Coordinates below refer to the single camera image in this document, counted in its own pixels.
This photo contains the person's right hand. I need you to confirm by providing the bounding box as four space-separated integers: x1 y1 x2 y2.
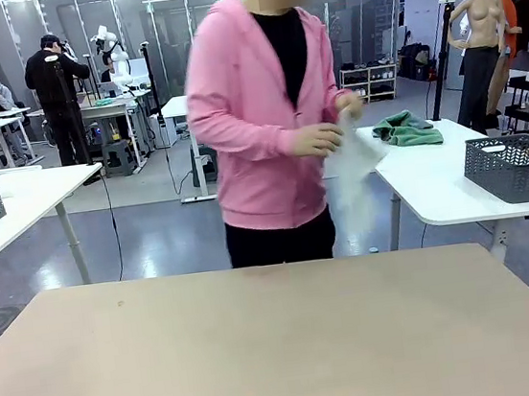
290 120 348 160

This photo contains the person's left hand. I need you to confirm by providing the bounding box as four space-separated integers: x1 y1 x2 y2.
330 87 367 126

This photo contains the cream white towel with loop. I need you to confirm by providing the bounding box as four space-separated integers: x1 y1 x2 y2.
316 108 399 244

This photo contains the person's right forearm pink sleeve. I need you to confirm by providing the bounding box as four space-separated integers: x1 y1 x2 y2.
187 99 308 170

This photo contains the person's left forearm pink sleeve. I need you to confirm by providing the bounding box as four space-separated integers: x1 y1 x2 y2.
310 24 348 105

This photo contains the white table holding grey basket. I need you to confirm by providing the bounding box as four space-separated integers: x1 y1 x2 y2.
355 106 529 283

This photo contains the grey basket with yellow contents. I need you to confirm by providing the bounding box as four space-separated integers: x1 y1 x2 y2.
459 131 529 212

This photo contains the white shoe shelf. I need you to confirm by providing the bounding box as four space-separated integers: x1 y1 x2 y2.
337 61 402 107

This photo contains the dark green crumpled towel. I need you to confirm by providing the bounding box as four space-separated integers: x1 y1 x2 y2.
369 106 445 153

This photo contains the person in pink hoodie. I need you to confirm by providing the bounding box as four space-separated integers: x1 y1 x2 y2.
172 0 383 274

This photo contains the black bag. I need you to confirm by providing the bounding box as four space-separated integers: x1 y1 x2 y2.
395 40 435 83

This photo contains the black tripod with white head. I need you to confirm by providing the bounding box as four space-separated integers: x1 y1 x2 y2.
416 0 472 123

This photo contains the grey plastic step stool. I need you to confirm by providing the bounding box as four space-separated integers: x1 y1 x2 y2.
189 141 220 186

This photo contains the small white standing desk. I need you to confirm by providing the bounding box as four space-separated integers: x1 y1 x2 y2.
159 92 220 206

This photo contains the bare beige mannequin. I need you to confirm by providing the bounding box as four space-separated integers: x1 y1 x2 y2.
441 0 524 139

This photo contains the black pole stand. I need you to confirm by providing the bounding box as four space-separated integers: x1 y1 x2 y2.
137 40 169 150

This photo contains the mannequin with cap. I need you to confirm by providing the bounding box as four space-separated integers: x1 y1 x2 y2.
471 0 529 117

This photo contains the dark grey step stool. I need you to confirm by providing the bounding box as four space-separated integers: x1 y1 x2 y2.
100 137 140 180

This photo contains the man in black with cap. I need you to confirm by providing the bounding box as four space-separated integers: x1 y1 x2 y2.
19 30 103 172

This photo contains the white table with round leg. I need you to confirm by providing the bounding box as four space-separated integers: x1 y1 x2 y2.
0 160 118 296

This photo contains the black hanging floor cable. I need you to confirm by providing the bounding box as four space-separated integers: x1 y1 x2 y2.
95 175 127 283

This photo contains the black camera tripod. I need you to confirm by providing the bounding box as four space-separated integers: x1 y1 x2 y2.
44 51 96 170

